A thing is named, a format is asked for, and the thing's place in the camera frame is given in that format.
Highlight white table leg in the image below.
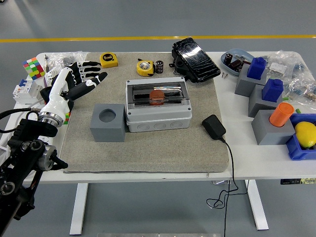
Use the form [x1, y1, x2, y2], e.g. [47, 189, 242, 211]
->
[69, 183, 89, 236]
[246, 179, 269, 231]

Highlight blue square battery block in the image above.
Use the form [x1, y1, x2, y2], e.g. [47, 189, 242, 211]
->
[261, 79, 284, 103]
[247, 57, 267, 81]

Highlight grey holder block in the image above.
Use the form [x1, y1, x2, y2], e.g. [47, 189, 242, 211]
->
[234, 63, 269, 97]
[248, 83, 284, 118]
[251, 109, 296, 146]

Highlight grey box with clear lid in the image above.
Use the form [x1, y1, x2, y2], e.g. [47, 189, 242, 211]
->
[125, 76, 193, 133]

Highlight yellow square tape measure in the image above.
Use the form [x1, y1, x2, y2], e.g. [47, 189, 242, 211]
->
[96, 52, 119, 69]

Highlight large colourful puzzle cube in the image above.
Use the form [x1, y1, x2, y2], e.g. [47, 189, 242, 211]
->
[22, 57, 46, 80]

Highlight yellow lemon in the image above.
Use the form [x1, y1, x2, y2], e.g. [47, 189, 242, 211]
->
[295, 121, 316, 149]

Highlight grey-brown mat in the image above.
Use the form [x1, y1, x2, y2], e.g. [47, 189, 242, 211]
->
[60, 51, 230, 173]

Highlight black table control panel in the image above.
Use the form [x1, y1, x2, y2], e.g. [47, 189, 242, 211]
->
[280, 178, 316, 185]

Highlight yellow round tape measure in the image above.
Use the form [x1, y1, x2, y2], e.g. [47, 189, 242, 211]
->
[136, 60, 156, 77]

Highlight black power adapter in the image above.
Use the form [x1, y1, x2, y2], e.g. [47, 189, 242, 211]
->
[201, 114, 227, 141]

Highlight clear plastic bags with parts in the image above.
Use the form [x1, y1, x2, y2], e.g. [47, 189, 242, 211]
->
[46, 50, 88, 73]

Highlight orange cylinder battery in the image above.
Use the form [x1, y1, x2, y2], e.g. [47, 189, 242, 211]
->
[149, 90, 165, 106]
[269, 102, 295, 128]

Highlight brown electronic component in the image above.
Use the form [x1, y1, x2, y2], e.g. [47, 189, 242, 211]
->
[231, 59, 245, 73]

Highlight blue plastic bin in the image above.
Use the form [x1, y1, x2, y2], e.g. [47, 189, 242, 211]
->
[285, 113, 316, 161]

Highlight clear plastic bags with resistors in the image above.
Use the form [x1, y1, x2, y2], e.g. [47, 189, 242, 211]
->
[265, 50, 316, 107]

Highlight white circuit breaker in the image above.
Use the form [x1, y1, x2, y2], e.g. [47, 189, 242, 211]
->
[12, 79, 44, 105]

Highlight black adapter cord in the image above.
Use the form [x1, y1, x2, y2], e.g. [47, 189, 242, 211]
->
[206, 137, 247, 237]

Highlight blue-grey oval dish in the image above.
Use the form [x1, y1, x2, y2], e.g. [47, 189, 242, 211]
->
[220, 48, 255, 77]

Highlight black cloth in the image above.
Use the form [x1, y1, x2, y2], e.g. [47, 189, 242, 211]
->
[39, 74, 75, 112]

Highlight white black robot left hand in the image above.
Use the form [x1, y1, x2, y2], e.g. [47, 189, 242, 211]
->
[39, 61, 109, 119]

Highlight white power strip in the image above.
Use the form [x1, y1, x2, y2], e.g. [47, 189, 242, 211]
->
[24, 103, 62, 146]

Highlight grey block with round hole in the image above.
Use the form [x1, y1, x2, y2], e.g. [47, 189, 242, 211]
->
[89, 103, 126, 143]

